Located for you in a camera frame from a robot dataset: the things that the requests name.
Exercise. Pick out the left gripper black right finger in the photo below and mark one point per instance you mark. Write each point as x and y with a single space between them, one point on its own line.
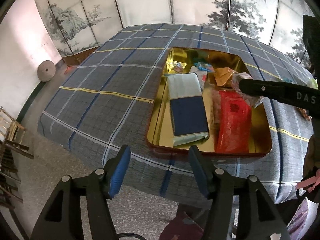
258 215

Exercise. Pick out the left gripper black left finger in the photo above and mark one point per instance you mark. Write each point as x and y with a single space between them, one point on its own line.
60 217

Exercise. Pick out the pink clear snack packet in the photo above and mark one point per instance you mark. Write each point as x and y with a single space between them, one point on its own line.
245 86

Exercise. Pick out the red snack packet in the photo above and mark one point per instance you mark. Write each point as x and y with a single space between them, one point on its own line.
235 124

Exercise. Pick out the orange snack packet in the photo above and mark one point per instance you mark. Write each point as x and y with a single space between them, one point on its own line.
223 76

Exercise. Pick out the yellow clear snack packet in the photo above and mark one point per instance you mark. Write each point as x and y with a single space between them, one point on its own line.
174 67

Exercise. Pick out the large clear fried snack bag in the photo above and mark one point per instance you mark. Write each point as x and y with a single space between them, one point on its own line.
215 110

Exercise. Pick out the purple sleeve forearm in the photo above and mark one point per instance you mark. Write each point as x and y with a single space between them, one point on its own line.
304 223

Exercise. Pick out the right hand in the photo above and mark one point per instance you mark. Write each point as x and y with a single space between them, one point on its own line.
311 171

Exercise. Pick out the small clear twist snack bag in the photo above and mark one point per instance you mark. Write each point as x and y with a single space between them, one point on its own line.
304 114

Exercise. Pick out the green tissue pack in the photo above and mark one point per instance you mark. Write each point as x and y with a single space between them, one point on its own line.
312 83

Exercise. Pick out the dark wooden shelf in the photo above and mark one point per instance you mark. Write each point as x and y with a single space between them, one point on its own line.
9 171

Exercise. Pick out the small wooden stool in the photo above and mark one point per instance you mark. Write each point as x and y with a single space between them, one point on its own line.
11 128

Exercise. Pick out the gold toffee tin box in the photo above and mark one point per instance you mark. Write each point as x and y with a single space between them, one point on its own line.
159 136

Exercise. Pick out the blue white snack box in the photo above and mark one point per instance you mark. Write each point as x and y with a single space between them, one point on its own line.
187 110

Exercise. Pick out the painted folding screen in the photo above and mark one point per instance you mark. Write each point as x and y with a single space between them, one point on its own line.
77 25

